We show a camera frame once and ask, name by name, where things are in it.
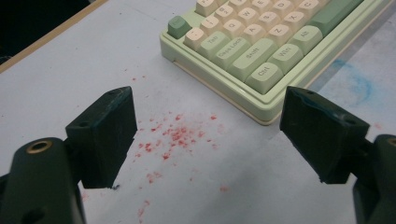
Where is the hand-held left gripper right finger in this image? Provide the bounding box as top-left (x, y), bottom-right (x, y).
top-left (278, 86), bottom-right (372, 185)

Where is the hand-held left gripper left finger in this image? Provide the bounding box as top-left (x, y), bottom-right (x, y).
top-left (64, 86), bottom-right (138, 189)

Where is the green and cream keyboard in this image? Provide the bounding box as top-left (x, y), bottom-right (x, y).
top-left (159, 0), bottom-right (396, 127)

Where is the white table board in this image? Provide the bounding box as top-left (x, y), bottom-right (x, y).
top-left (0, 0), bottom-right (396, 224)

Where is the wooden table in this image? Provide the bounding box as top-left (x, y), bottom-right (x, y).
top-left (0, 0), bottom-right (108, 75)

